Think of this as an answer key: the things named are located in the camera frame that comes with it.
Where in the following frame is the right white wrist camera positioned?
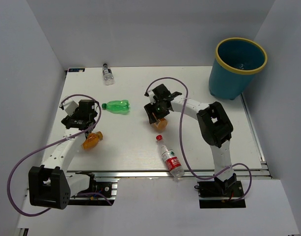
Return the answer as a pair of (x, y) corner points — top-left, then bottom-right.
(144, 89), (157, 104)

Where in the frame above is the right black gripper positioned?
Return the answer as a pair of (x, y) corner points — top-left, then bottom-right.
(144, 99), (170, 124)

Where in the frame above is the blue label sticker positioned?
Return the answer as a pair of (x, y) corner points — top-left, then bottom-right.
(68, 68), (85, 73)

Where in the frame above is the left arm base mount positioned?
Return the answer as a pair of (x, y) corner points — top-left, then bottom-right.
(68, 172), (118, 207)

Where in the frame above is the green plastic bottle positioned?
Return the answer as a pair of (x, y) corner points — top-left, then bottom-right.
(101, 100), (130, 115)

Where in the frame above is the clear bottle with black label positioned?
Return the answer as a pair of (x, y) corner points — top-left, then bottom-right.
(102, 63), (114, 85)

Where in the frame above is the teal bin with yellow rim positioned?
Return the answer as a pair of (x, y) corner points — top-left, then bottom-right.
(209, 37), (268, 100)

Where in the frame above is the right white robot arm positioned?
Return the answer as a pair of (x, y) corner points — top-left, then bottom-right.
(144, 84), (236, 196)

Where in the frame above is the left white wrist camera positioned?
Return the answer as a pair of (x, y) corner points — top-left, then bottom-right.
(59, 98), (78, 116)

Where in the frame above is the red label water bottle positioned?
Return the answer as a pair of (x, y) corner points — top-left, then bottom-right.
(156, 135), (185, 178)

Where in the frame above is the orange juice bottle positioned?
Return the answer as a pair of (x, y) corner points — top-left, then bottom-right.
(151, 118), (168, 131)
(82, 131), (103, 150)

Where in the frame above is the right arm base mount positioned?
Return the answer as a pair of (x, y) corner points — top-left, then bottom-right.
(194, 174), (246, 209)

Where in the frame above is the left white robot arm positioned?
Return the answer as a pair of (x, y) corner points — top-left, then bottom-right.
(28, 99), (97, 209)

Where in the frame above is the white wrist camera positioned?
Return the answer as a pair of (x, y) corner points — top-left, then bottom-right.
(144, 89), (157, 104)
(59, 98), (78, 116)

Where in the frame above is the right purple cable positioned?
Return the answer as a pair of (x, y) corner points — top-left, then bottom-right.
(144, 77), (252, 203)

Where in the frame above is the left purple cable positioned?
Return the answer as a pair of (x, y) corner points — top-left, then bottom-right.
(6, 93), (102, 217)

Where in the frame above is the purple cable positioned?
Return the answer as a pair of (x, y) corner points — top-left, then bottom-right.
(144, 77), (252, 203)
(6, 93), (102, 217)

